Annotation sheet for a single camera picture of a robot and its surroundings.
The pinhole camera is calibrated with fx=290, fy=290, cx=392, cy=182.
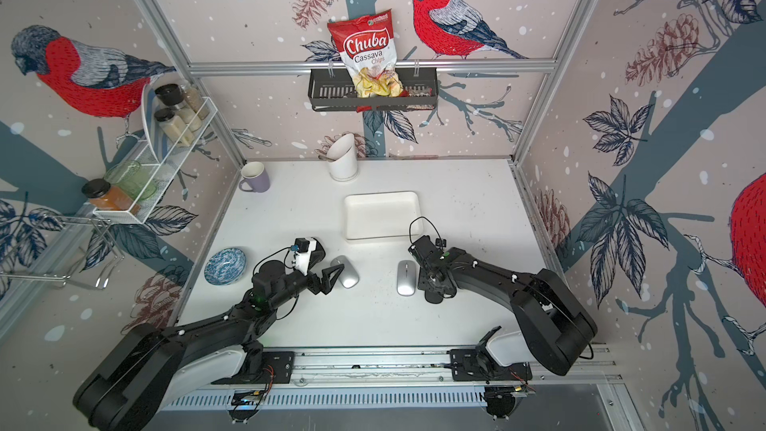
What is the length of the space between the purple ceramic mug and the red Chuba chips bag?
485 millimetres

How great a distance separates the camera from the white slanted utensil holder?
1082 millimetres

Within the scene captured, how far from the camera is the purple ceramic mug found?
1061 mm

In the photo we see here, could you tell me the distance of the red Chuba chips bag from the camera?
0.80m
